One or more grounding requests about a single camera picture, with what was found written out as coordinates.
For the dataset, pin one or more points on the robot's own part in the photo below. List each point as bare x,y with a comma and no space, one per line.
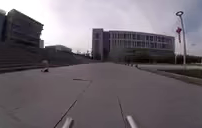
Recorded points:
67,122
132,122

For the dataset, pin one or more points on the large grey building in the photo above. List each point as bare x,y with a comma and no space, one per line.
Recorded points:
132,45

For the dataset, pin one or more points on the low grey kerb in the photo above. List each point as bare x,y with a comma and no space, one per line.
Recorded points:
179,76

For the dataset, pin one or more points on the row of dark trees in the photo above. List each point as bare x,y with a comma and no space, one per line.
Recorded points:
197,59

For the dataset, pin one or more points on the wide grey stone steps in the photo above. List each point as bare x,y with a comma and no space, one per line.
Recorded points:
12,58

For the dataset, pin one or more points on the grass strip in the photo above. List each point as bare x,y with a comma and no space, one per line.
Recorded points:
195,73

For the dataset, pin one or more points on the dark glass-fronted building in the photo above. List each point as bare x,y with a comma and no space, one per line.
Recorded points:
19,28

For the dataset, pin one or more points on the grey paved plaza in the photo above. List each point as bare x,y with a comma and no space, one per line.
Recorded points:
122,86

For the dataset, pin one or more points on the person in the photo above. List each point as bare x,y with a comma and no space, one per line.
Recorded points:
45,66

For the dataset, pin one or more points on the red banner flag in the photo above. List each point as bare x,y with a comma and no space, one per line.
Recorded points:
178,31

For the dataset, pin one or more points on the low distant building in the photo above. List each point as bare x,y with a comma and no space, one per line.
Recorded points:
58,48

